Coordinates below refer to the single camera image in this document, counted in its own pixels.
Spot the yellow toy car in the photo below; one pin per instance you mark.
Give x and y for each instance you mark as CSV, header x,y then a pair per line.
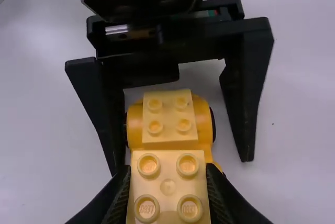
x,y
167,171

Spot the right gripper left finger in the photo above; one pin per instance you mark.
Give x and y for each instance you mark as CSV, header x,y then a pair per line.
x,y
110,203

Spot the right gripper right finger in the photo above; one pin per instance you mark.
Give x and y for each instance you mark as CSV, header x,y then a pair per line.
x,y
227,203

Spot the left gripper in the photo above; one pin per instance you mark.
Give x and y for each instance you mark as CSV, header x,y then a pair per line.
x,y
141,48

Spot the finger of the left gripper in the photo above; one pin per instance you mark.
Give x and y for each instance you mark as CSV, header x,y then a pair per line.
x,y
246,82

